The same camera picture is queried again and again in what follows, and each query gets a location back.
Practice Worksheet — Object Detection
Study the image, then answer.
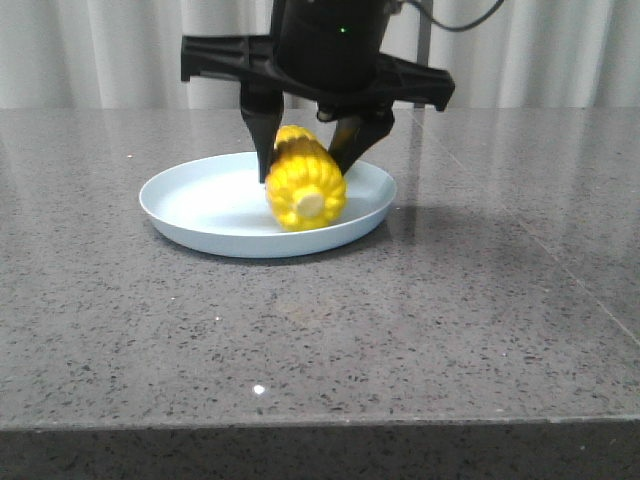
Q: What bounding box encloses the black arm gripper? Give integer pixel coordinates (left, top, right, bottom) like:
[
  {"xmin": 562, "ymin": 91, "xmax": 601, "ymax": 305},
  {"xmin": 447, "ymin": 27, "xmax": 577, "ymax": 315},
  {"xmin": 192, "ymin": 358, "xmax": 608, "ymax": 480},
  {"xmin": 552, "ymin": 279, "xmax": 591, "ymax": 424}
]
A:
[{"xmin": 181, "ymin": 1, "xmax": 455, "ymax": 183}]

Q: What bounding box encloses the yellow corn cob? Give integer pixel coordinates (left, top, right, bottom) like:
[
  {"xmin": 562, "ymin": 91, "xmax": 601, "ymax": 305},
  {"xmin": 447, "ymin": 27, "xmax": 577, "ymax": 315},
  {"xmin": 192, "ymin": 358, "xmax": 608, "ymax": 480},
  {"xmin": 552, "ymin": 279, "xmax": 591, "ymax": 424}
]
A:
[{"xmin": 265, "ymin": 125, "xmax": 347, "ymax": 231}]

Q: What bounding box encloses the light blue plate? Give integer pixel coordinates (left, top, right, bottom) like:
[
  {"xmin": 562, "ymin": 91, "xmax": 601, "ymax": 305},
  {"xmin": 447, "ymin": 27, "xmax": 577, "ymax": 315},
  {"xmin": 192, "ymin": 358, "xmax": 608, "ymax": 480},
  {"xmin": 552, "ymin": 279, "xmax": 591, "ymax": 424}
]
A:
[{"xmin": 139, "ymin": 152, "xmax": 397, "ymax": 259}]

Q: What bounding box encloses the white pleated curtain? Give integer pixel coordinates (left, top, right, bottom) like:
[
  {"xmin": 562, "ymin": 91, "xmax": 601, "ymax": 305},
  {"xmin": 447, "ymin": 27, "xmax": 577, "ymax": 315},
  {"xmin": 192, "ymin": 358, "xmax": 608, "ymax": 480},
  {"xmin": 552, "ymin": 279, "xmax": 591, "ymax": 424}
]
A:
[{"xmin": 1, "ymin": 1, "xmax": 639, "ymax": 109}]

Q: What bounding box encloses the black cable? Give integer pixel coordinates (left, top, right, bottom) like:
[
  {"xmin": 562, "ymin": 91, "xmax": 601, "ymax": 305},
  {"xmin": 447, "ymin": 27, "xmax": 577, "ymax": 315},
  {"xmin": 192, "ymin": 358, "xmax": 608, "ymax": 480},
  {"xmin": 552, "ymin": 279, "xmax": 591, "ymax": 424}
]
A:
[{"xmin": 399, "ymin": 0, "xmax": 506, "ymax": 32}]

